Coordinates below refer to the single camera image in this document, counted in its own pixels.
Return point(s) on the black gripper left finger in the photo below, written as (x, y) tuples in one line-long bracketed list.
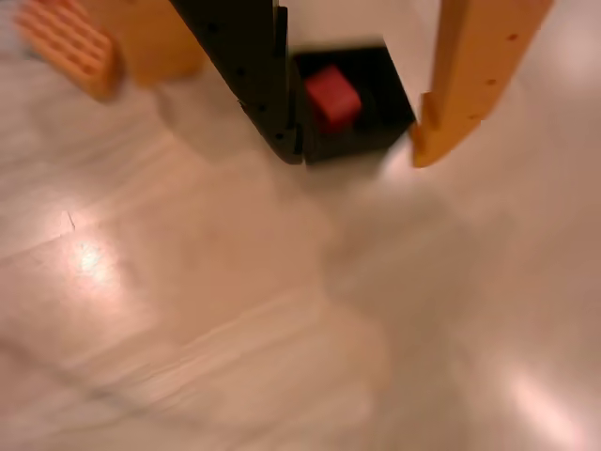
[(253, 70)]

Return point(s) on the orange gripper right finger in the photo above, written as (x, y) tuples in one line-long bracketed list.
[(474, 66)]

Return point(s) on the red cube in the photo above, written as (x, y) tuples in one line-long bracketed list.
[(333, 96)]

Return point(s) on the black box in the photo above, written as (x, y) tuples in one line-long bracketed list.
[(380, 94)]

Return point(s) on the tan wooden block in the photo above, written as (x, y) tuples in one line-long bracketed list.
[(155, 42)]

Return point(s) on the orange ribbed plastic part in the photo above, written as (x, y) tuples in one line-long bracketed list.
[(70, 44)]

